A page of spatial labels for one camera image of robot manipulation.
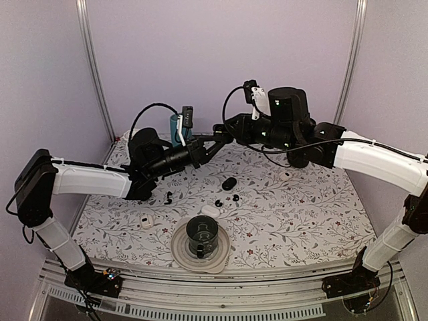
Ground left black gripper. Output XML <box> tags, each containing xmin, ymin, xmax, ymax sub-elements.
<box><xmin>148</xmin><ymin>134</ymin><xmax>227</xmax><ymax>179</ymax></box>

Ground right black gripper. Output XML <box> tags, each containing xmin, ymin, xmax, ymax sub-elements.
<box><xmin>224</xmin><ymin>114</ymin><xmax>296</xmax><ymax>154</ymax></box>

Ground cream earbud case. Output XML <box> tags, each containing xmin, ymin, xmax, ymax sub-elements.
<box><xmin>280</xmin><ymin>171</ymin><xmax>293</xmax><ymax>181</ymax></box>
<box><xmin>140</xmin><ymin>214</ymin><xmax>154</xmax><ymax>229</ymax></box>

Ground black case with gold line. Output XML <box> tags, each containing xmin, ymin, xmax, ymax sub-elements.
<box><xmin>213</xmin><ymin>124</ymin><xmax>229</xmax><ymax>136</ymax></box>

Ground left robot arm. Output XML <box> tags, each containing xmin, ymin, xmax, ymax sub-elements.
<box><xmin>12</xmin><ymin>124</ymin><xmax>233</xmax><ymax>290</ymax></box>

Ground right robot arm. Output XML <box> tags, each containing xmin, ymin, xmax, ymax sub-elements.
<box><xmin>222</xmin><ymin>82</ymin><xmax>427</xmax><ymax>292</ymax></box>

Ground black oval earbud case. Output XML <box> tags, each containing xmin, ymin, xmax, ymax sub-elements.
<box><xmin>221</xmin><ymin>177</ymin><xmax>237</xmax><ymax>191</ymax></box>

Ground teal vase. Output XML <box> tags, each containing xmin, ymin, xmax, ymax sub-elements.
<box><xmin>169</xmin><ymin>114</ymin><xmax>192</xmax><ymax>146</ymax></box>

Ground black stem earbud pair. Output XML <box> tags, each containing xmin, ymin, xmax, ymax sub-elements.
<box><xmin>165</xmin><ymin>191</ymin><xmax>173</xmax><ymax>205</ymax></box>

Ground dark brown vase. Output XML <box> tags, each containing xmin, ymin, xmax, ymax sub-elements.
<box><xmin>287</xmin><ymin>152</ymin><xmax>310</xmax><ymax>169</ymax></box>

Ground white ribbed vase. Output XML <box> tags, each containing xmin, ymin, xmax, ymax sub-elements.
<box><xmin>122</xmin><ymin>130</ymin><xmax>133</xmax><ymax>146</ymax></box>

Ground dark glass mug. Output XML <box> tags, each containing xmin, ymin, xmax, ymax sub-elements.
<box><xmin>186</xmin><ymin>215</ymin><xmax>219</xmax><ymax>259</ymax></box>

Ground grey ceramic plate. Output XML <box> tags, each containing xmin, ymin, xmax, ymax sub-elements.
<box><xmin>171</xmin><ymin>218</ymin><xmax>231</xmax><ymax>274</ymax></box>

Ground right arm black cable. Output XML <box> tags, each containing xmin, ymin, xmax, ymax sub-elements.
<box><xmin>221</xmin><ymin>86</ymin><xmax>427</xmax><ymax>168</ymax></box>

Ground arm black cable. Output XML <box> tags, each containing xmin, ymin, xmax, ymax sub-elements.
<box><xmin>129</xmin><ymin>102</ymin><xmax>180</xmax><ymax>141</ymax></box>
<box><xmin>221</xmin><ymin>86</ymin><xmax>427</xmax><ymax>168</ymax></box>

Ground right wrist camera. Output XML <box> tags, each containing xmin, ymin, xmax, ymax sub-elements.
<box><xmin>243</xmin><ymin>80</ymin><xmax>271</xmax><ymax>120</ymax></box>

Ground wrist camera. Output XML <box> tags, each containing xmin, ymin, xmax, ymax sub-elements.
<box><xmin>177</xmin><ymin>106</ymin><xmax>193</xmax><ymax>146</ymax></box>
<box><xmin>243</xmin><ymin>80</ymin><xmax>271</xmax><ymax>120</ymax></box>

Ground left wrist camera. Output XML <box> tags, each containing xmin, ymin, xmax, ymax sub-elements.
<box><xmin>177</xmin><ymin>106</ymin><xmax>193</xmax><ymax>146</ymax></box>

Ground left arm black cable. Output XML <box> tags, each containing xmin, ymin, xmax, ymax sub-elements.
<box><xmin>129</xmin><ymin>102</ymin><xmax>180</xmax><ymax>141</ymax></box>

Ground right aluminium frame post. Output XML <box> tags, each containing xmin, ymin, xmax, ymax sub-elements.
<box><xmin>334</xmin><ymin>0</ymin><xmax>368</xmax><ymax>124</ymax></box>

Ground aluminium frame post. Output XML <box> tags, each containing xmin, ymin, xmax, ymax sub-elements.
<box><xmin>334</xmin><ymin>0</ymin><xmax>368</xmax><ymax>124</ymax></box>
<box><xmin>76</xmin><ymin>0</ymin><xmax>116</xmax><ymax>142</ymax></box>

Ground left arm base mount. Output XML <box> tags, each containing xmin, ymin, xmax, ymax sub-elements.
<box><xmin>64</xmin><ymin>266</ymin><xmax>123</xmax><ymax>298</ymax></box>

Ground left aluminium frame post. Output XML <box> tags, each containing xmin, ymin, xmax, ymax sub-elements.
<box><xmin>76</xmin><ymin>0</ymin><xmax>116</xmax><ymax>142</ymax></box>

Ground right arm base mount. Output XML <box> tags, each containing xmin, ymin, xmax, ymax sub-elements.
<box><xmin>321</xmin><ymin>272</ymin><xmax>381</xmax><ymax>298</ymax></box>

